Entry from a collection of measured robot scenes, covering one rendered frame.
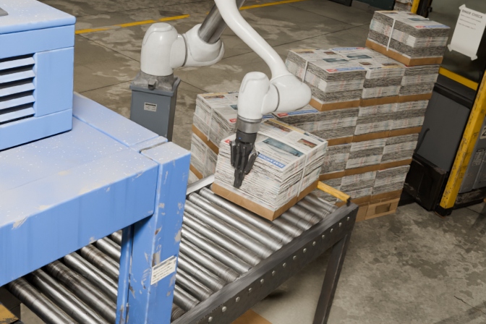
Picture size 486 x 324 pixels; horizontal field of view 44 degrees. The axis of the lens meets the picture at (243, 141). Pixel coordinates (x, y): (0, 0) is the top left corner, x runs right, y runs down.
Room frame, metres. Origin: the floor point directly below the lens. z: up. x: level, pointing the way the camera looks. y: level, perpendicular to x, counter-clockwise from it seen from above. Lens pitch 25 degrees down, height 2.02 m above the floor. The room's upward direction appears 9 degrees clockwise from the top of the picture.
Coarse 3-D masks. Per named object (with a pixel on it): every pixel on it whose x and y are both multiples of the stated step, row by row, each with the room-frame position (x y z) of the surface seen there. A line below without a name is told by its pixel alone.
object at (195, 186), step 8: (208, 176) 2.17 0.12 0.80; (192, 184) 2.09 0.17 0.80; (200, 184) 2.10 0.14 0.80; (208, 184) 2.11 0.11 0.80; (24, 280) 1.41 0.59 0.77; (0, 288) 1.35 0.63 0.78; (0, 296) 1.35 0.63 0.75; (8, 296) 1.37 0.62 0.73; (8, 304) 1.37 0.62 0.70; (16, 304) 1.39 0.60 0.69
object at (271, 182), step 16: (224, 144) 2.03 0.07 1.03; (256, 144) 2.07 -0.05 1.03; (272, 144) 2.10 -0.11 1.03; (224, 160) 2.03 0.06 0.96; (256, 160) 1.96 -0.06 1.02; (272, 160) 1.96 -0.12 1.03; (288, 160) 1.98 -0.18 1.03; (224, 176) 2.03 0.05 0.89; (256, 176) 1.96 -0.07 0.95; (272, 176) 1.92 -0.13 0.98; (288, 176) 1.94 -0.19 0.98; (240, 192) 1.98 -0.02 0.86; (256, 192) 1.95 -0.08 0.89; (272, 192) 1.92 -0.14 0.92; (288, 192) 1.99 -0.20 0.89; (272, 208) 1.91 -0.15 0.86
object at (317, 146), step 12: (264, 120) 2.31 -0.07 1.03; (276, 120) 2.34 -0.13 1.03; (276, 132) 2.21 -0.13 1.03; (288, 132) 2.23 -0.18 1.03; (300, 132) 2.25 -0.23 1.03; (300, 144) 2.14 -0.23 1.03; (312, 144) 2.16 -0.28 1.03; (324, 144) 2.19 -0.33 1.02; (312, 156) 2.12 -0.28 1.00; (324, 156) 2.22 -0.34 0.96; (312, 168) 2.14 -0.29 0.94; (312, 180) 2.18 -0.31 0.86
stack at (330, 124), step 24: (216, 96) 3.01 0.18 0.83; (216, 120) 2.81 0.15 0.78; (288, 120) 2.91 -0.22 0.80; (312, 120) 3.01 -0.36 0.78; (336, 120) 3.12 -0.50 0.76; (360, 120) 3.23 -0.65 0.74; (384, 120) 3.34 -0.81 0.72; (192, 144) 2.99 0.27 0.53; (216, 144) 2.78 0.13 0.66; (360, 144) 3.25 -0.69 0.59; (384, 144) 3.37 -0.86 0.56; (336, 168) 3.16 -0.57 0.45; (312, 192) 3.07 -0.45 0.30; (360, 192) 3.31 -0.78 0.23; (360, 216) 3.34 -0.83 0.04
